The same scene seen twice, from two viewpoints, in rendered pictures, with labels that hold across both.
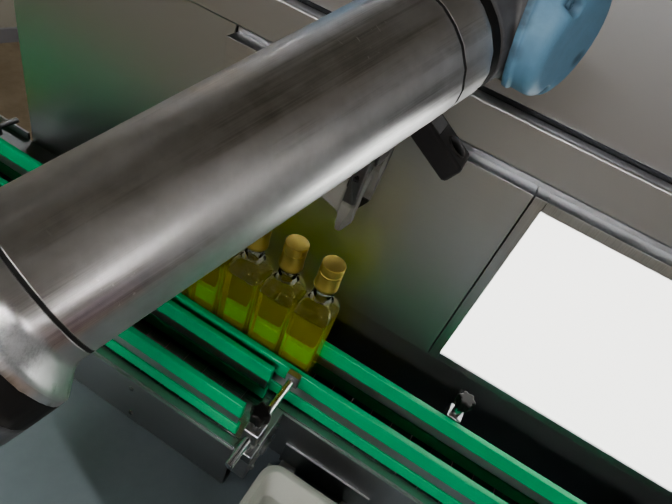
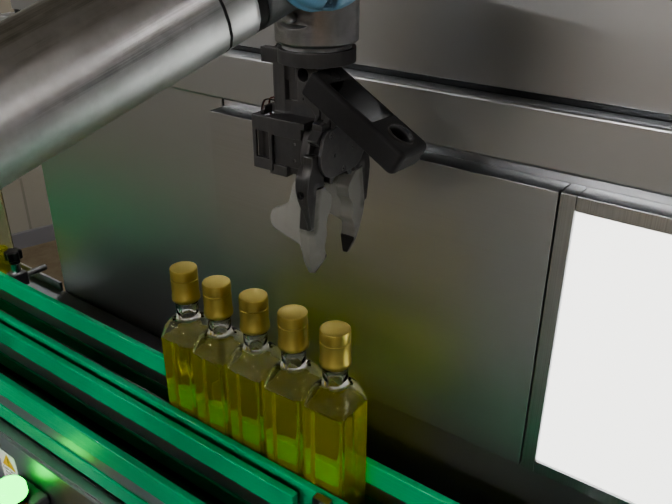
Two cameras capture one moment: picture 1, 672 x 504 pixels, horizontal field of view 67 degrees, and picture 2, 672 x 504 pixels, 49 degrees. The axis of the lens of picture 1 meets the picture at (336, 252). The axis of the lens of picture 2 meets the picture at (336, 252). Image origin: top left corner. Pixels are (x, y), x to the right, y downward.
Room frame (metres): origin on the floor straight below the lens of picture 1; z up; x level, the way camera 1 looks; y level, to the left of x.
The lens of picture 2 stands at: (-0.11, -0.26, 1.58)
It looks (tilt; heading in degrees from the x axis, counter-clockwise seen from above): 27 degrees down; 23
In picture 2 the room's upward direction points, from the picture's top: straight up
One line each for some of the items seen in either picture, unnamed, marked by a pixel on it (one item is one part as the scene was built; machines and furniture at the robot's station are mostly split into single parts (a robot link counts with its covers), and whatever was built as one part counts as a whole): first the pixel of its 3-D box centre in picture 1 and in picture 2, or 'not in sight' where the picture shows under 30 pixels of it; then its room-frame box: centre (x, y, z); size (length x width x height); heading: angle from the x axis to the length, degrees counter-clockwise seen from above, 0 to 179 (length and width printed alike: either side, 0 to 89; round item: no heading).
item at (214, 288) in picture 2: not in sight; (217, 297); (0.54, 0.17, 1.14); 0.04 x 0.04 x 0.04
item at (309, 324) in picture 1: (304, 340); (335, 455); (0.50, 0.00, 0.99); 0.06 x 0.06 x 0.21; 78
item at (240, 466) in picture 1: (257, 440); not in sight; (0.39, 0.01, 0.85); 0.09 x 0.04 x 0.07; 166
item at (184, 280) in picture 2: not in sight; (184, 282); (0.55, 0.22, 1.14); 0.04 x 0.04 x 0.04
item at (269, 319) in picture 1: (272, 321); (296, 435); (0.51, 0.05, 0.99); 0.06 x 0.06 x 0.21; 78
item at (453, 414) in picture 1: (453, 410); not in sight; (0.51, -0.27, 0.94); 0.07 x 0.04 x 0.13; 166
